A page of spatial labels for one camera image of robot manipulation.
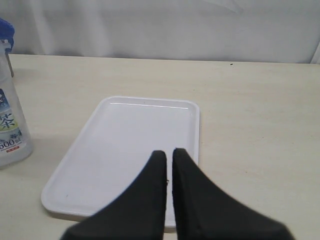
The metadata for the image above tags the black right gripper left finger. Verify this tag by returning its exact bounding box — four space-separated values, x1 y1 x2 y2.
61 150 167 240

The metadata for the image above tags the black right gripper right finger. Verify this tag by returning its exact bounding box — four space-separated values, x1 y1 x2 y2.
172 148 294 240

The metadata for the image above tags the clear plastic container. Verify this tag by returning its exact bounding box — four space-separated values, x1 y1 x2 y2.
0 39 33 168

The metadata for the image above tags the blue plastic lid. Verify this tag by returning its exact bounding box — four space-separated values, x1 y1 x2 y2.
0 18 15 52

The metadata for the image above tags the white rectangular tray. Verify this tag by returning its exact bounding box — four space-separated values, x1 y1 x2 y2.
40 96 200 217

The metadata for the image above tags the white backdrop curtain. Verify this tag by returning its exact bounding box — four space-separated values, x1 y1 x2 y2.
0 0 320 64

